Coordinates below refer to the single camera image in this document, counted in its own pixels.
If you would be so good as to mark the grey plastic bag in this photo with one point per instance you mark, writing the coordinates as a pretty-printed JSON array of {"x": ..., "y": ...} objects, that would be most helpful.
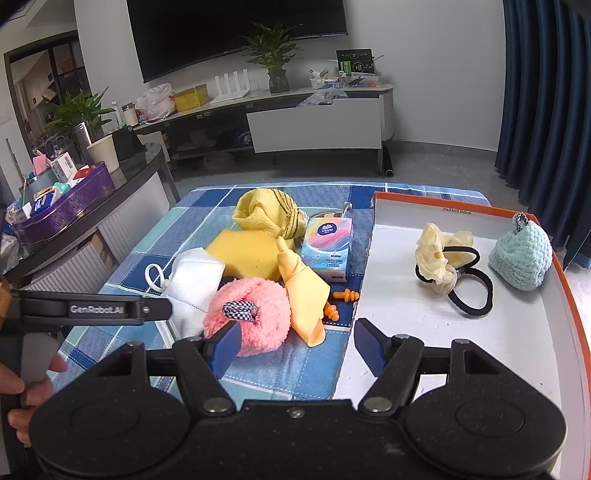
[{"x": 323, "y": 97}]

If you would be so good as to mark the blue checkered blanket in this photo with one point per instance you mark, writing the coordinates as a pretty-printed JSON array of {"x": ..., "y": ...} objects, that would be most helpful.
[{"x": 207, "y": 203}]

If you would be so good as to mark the black framed glass door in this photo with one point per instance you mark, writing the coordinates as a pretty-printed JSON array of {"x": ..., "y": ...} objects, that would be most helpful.
[{"x": 51, "y": 60}]

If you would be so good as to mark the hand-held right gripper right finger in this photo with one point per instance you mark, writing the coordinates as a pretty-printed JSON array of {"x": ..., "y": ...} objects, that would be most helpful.
[{"x": 372, "y": 351}]

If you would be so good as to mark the pink fluffy scrunchie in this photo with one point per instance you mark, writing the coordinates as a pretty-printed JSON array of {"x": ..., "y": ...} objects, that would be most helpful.
[{"x": 263, "y": 318}]

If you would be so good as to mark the clear tray of small things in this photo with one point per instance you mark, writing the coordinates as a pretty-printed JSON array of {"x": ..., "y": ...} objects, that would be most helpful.
[{"x": 344, "y": 82}]

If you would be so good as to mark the white paper cup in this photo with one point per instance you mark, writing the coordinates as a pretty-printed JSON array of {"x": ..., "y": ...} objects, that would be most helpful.
[{"x": 104, "y": 154}]

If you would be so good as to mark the mint crochet pouch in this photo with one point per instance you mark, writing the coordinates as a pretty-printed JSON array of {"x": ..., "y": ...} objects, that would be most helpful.
[{"x": 521, "y": 258}]

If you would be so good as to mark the yellow striped towel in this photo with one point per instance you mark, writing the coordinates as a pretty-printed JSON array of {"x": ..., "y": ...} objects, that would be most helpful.
[{"x": 265, "y": 210}]

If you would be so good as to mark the black wall television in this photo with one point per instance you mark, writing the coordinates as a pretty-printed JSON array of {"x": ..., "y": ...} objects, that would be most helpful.
[{"x": 231, "y": 32}]

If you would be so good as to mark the white face mask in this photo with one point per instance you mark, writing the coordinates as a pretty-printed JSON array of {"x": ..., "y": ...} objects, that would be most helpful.
[{"x": 194, "y": 286}]

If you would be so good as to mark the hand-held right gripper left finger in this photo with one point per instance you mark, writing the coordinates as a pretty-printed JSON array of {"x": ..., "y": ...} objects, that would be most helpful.
[{"x": 227, "y": 351}]

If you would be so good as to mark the white box with orange rim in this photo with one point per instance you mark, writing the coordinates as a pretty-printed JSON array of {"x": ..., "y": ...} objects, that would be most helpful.
[{"x": 415, "y": 323}]

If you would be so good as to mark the white barcode box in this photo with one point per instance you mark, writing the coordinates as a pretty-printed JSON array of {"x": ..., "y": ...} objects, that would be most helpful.
[{"x": 62, "y": 167}]

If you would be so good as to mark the potted plant in dark vase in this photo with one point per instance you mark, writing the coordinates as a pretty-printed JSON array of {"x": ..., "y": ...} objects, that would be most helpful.
[{"x": 278, "y": 82}]

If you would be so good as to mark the leafy green table plant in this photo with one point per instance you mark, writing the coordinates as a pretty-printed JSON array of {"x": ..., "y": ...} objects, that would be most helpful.
[{"x": 81, "y": 108}]

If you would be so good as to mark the yellow rubber glove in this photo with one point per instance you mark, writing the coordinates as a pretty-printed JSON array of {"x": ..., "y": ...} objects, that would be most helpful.
[{"x": 307, "y": 300}]

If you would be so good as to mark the black rolled mat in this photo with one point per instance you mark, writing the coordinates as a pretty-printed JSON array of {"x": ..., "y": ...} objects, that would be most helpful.
[{"x": 388, "y": 161}]

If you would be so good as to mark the purple oval tin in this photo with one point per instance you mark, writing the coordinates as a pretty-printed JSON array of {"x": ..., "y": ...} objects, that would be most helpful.
[{"x": 74, "y": 207}]

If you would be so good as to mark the clear crumpled plastic bag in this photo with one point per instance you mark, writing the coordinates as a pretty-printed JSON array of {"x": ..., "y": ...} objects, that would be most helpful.
[{"x": 9, "y": 254}]

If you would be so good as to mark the white plastic bag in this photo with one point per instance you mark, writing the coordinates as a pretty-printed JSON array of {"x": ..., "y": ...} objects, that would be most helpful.
[{"x": 157, "y": 104}]

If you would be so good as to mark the steel tumbler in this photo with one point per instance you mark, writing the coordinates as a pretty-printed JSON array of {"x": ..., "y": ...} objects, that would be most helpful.
[{"x": 83, "y": 143}]

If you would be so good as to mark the yellow sponge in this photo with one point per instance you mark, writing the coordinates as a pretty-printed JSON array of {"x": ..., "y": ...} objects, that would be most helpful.
[{"x": 244, "y": 254}]

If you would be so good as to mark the pale yellow scrunchie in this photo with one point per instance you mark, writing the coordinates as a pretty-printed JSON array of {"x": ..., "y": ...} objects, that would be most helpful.
[{"x": 434, "y": 263}]

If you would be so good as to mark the dark blue curtain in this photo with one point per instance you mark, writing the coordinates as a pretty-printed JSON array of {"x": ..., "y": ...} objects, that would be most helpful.
[{"x": 545, "y": 115}]

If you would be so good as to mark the round black glass table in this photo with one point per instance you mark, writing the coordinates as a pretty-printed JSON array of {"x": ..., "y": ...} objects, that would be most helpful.
[{"x": 134, "y": 170}]

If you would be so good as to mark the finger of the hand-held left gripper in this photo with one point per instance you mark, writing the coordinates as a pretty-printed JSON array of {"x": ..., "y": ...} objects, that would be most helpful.
[{"x": 101, "y": 308}]

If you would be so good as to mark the pink card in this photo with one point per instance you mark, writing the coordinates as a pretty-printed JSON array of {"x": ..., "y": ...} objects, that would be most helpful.
[{"x": 40, "y": 165}]

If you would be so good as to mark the person's left hand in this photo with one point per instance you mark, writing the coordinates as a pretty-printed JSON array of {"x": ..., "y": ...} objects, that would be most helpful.
[{"x": 27, "y": 394}]

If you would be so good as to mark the green and black box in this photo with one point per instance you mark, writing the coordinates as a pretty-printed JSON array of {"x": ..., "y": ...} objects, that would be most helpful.
[{"x": 355, "y": 62}]

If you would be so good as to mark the colourful tissue pack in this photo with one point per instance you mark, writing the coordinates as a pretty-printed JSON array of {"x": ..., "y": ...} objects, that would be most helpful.
[{"x": 325, "y": 247}]

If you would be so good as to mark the white open drawer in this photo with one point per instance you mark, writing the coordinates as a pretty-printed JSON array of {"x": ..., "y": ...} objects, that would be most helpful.
[{"x": 318, "y": 129}]

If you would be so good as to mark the yellow cardboard box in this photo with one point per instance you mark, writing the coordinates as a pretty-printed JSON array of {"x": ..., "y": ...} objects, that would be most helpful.
[{"x": 190, "y": 98}]

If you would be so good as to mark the white router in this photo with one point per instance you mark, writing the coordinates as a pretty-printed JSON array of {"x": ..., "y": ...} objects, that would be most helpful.
[{"x": 231, "y": 85}]

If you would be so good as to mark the long television cabinet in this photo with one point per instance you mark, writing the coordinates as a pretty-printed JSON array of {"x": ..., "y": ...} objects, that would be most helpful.
[{"x": 198, "y": 124}]

